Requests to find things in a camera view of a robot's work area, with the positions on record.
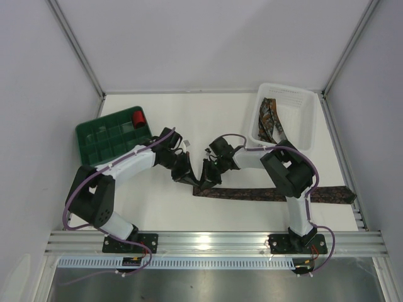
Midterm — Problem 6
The dark brown patterned tie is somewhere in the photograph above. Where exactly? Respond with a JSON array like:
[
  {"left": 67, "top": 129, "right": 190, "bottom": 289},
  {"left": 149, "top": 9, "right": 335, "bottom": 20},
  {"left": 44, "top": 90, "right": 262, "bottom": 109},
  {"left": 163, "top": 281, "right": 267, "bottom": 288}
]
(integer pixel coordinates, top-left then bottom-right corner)
[{"left": 193, "top": 186, "right": 357, "bottom": 204}]

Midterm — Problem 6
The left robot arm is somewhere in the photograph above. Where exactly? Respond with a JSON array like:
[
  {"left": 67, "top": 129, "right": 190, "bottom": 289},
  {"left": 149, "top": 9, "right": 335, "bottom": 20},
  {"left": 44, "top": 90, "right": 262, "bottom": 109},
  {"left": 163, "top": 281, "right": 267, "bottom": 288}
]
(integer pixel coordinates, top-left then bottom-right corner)
[{"left": 62, "top": 128, "right": 200, "bottom": 241}]

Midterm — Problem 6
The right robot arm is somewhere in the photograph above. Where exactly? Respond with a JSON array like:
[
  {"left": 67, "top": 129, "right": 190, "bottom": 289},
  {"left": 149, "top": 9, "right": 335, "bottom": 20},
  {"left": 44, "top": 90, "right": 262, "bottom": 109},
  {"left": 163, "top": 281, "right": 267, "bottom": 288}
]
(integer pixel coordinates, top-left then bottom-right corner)
[{"left": 200, "top": 137, "right": 319, "bottom": 252}]

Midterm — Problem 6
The red rolled tie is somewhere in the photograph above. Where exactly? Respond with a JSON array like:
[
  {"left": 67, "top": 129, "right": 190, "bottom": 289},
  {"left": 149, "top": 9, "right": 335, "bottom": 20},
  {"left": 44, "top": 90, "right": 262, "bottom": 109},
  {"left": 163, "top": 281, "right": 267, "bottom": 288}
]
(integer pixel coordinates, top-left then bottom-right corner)
[{"left": 132, "top": 110, "right": 147, "bottom": 129}]

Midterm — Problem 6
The orange blue patterned tie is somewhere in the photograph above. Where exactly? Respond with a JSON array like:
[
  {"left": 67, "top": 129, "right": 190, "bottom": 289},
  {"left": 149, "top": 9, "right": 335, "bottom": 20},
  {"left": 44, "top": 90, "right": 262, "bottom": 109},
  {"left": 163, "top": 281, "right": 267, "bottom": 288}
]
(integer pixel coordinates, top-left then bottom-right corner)
[{"left": 258, "top": 98, "right": 287, "bottom": 144}]

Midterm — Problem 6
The green compartment tray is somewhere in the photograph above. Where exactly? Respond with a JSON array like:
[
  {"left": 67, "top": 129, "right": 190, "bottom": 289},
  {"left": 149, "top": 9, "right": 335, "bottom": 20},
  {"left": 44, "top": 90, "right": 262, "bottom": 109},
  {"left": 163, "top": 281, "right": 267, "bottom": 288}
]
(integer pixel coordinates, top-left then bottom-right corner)
[{"left": 75, "top": 106, "right": 152, "bottom": 167}]

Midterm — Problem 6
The white plastic basket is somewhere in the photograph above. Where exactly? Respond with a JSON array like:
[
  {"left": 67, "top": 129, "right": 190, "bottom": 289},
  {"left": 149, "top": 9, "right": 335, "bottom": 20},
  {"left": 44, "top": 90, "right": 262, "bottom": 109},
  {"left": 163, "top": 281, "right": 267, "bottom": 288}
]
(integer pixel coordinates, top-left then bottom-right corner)
[{"left": 248, "top": 83, "right": 319, "bottom": 154}]

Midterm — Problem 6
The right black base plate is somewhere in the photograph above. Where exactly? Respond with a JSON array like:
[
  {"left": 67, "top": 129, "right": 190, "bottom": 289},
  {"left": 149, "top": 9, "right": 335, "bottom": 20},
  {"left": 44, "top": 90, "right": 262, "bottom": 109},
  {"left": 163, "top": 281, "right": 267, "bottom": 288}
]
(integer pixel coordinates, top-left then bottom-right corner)
[{"left": 268, "top": 233, "right": 328, "bottom": 255}]

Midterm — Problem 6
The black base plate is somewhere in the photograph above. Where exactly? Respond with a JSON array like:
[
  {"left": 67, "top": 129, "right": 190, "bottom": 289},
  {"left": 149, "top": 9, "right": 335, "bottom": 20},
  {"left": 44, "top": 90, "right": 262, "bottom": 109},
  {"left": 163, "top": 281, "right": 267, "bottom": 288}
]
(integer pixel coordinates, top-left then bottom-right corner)
[
  {"left": 102, "top": 232, "right": 159, "bottom": 254},
  {"left": 268, "top": 233, "right": 328, "bottom": 255}
]

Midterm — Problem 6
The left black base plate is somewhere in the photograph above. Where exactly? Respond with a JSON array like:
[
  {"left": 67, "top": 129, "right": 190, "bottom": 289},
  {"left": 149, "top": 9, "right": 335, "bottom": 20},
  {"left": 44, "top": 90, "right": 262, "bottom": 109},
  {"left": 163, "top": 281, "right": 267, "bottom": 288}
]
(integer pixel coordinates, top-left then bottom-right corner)
[{"left": 102, "top": 232, "right": 159, "bottom": 254}]

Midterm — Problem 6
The white slotted cable duct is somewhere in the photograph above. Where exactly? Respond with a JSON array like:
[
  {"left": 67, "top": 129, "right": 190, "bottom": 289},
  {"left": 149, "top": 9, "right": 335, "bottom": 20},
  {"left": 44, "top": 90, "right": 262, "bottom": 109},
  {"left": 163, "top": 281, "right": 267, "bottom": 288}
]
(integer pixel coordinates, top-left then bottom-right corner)
[{"left": 57, "top": 256, "right": 295, "bottom": 270}]

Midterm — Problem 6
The aluminium mounting rail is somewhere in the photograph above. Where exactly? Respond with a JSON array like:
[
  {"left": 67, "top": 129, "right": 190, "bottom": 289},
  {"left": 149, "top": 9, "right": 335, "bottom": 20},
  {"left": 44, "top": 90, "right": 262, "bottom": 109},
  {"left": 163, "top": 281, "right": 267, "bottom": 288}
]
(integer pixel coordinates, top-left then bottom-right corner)
[{"left": 45, "top": 230, "right": 389, "bottom": 257}]

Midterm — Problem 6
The left aluminium frame post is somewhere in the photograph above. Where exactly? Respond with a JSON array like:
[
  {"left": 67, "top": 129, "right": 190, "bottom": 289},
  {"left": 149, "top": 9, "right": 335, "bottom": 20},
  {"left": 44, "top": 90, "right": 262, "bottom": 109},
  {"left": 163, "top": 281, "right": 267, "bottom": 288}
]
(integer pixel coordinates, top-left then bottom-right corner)
[{"left": 45, "top": 0, "right": 106, "bottom": 100}]

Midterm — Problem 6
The aluminium frame post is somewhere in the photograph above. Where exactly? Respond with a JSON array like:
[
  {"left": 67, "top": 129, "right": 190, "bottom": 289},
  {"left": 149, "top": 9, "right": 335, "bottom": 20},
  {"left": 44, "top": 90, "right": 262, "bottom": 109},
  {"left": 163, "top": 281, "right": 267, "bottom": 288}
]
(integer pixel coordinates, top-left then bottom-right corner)
[
  {"left": 321, "top": 0, "right": 380, "bottom": 97},
  {"left": 45, "top": 0, "right": 106, "bottom": 100}
]

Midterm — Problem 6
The right aluminium frame post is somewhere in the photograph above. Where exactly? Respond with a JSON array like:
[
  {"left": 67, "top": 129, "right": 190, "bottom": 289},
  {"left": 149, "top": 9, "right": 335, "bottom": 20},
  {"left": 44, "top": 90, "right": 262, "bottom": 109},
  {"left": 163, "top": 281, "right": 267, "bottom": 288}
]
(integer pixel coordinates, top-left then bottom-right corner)
[{"left": 321, "top": 0, "right": 380, "bottom": 97}]

